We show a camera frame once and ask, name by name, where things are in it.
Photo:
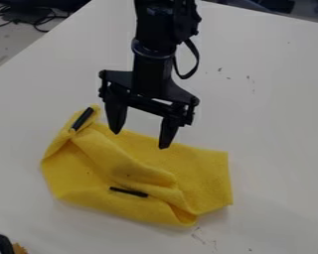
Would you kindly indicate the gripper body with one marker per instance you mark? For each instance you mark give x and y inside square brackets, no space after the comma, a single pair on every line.
[149,78]

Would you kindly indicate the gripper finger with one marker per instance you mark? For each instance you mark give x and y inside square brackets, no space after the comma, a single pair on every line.
[168,133]
[115,115]

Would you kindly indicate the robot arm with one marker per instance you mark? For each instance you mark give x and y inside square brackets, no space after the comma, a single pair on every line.
[159,23]

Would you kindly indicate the yellow cloth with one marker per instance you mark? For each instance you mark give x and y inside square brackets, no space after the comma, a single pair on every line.
[135,172]

